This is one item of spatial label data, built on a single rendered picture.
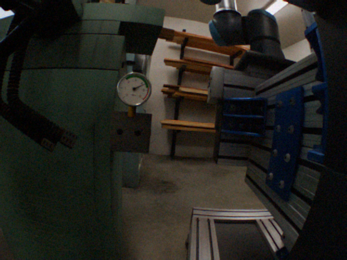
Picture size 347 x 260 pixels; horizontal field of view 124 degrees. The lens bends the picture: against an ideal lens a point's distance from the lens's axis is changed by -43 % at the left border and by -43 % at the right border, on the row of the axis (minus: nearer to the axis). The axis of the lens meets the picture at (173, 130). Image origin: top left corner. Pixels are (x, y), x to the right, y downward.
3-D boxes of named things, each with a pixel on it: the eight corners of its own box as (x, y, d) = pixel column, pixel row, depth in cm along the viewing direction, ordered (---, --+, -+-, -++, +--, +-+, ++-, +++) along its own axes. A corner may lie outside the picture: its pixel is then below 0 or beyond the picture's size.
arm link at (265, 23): (281, 35, 36) (275, 5, 35) (242, 36, 43) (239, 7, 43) (280, 51, 46) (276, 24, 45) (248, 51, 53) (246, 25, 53)
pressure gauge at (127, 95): (113, 115, 26) (119, 70, 26) (115, 115, 30) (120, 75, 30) (148, 118, 28) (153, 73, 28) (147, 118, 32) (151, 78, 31)
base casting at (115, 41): (-15, 73, 20) (-7, 44, 20) (56, 95, 76) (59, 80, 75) (120, 70, 32) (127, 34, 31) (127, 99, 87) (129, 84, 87)
